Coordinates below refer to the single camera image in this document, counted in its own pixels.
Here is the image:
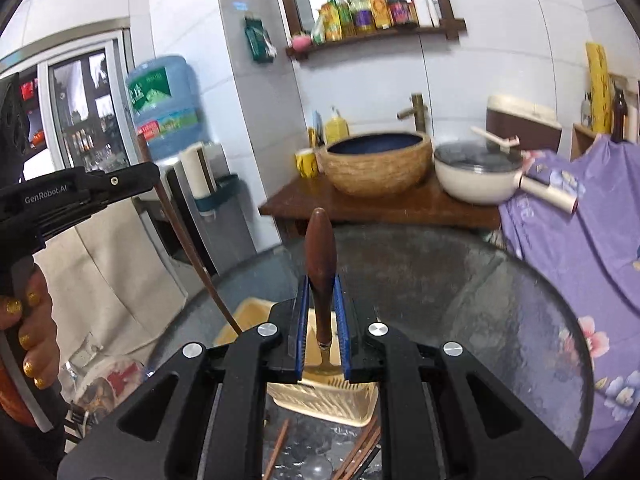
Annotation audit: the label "long brown wooden chopstick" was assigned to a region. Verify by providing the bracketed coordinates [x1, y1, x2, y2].
[155, 160, 241, 333]

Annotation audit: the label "white cooking pot with lid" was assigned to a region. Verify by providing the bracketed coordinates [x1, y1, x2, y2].
[433, 127, 578, 214]

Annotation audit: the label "left hand gold nails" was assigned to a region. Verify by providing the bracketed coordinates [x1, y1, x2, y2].
[0, 263, 61, 391]

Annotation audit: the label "green wall tissue holder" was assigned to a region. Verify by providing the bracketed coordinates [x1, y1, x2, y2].
[244, 15, 278, 64]

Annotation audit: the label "brown white rice cooker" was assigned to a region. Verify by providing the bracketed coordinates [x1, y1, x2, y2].
[486, 94, 562, 153]

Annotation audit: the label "water dispenser machine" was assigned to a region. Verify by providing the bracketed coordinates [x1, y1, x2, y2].
[160, 144, 256, 275]

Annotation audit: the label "yellow patterned roll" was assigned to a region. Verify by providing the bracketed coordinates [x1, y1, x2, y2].
[586, 42, 612, 134]

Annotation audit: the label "yellow soap bottle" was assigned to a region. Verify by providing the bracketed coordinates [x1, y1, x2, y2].
[323, 106, 349, 145]

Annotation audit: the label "yellow mug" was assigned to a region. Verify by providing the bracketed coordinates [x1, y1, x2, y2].
[294, 148, 320, 179]

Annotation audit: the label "blue water jug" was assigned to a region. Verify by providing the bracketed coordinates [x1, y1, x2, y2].
[126, 55, 209, 162]

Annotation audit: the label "glass door cabinet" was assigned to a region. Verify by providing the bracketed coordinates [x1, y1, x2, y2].
[1, 29, 138, 180]

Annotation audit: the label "cream plastic utensil basket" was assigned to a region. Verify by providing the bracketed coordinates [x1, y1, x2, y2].
[214, 297, 378, 427]

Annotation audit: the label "purple floral cloth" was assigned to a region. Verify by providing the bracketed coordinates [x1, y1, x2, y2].
[499, 136, 639, 472]

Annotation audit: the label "brass faucet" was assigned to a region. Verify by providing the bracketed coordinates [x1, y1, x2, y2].
[396, 93, 427, 133]

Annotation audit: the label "dark wooden side table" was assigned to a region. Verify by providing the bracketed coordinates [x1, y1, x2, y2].
[259, 174, 500, 240]

